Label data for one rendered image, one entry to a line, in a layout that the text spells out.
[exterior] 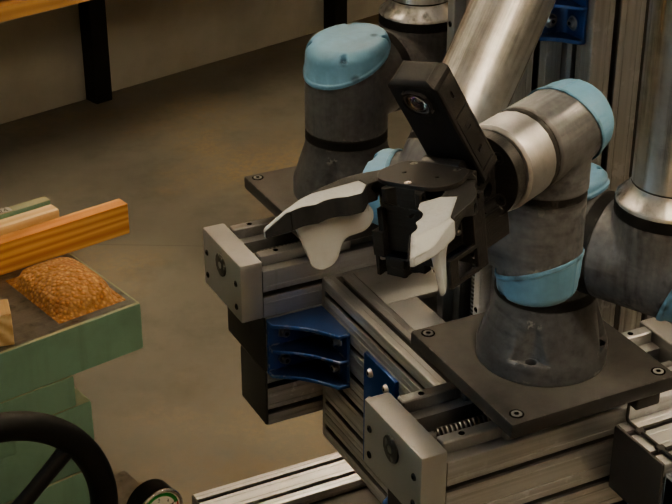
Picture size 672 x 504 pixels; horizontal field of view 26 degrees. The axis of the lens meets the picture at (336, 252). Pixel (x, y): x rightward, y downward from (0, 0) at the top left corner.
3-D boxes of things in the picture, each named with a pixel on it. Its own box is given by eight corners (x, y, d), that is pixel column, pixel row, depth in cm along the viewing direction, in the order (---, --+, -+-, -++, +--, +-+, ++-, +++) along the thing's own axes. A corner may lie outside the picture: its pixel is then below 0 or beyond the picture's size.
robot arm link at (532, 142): (554, 115, 117) (468, 105, 122) (524, 133, 114) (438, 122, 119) (558, 202, 120) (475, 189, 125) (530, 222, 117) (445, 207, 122)
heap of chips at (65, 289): (59, 324, 159) (57, 301, 157) (5, 281, 167) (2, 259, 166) (126, 300, 163) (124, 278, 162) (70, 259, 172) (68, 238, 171)
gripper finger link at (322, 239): (273, 292, 109) (386, 263, 111) (263, 219, 106) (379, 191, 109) (260, 278, 111) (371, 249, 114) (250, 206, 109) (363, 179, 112)
